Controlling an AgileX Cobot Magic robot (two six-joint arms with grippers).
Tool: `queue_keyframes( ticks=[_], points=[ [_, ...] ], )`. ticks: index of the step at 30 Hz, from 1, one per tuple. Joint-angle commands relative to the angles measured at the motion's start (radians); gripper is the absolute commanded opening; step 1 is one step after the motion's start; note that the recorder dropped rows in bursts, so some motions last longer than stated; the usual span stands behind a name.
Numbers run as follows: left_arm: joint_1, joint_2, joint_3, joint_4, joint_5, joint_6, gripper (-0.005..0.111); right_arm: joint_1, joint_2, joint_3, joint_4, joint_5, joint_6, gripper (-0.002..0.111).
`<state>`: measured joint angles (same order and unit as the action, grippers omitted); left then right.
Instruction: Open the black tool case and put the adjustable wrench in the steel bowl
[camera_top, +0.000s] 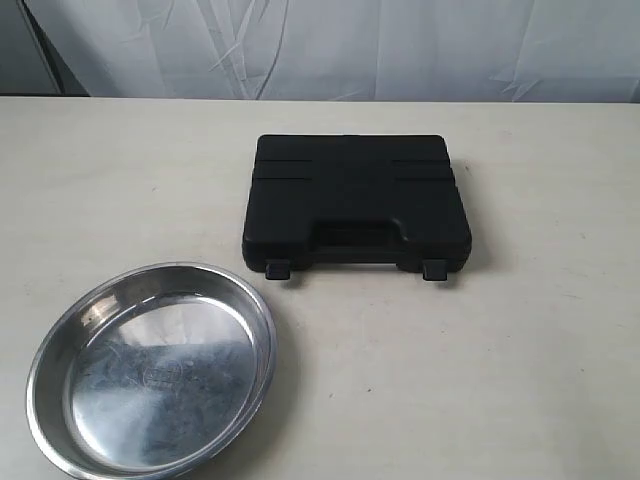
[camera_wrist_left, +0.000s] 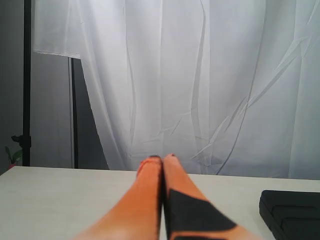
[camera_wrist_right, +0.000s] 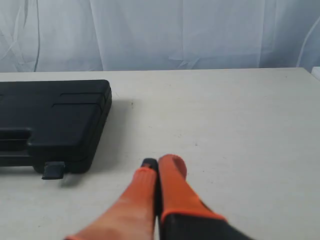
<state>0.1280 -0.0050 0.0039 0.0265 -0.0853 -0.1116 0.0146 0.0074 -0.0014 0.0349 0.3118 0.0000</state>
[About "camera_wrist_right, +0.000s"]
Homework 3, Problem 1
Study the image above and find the white backdrop curtain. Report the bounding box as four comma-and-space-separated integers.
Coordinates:
0, 0, 320, 72

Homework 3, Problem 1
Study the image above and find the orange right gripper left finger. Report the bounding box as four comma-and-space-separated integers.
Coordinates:
65, 158, 158, 240

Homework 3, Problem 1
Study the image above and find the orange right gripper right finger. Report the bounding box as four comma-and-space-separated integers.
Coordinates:
158, 154, 251, 240

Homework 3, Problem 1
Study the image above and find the black plastic tool case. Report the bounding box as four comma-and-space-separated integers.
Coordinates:
0, 79, 112, 180

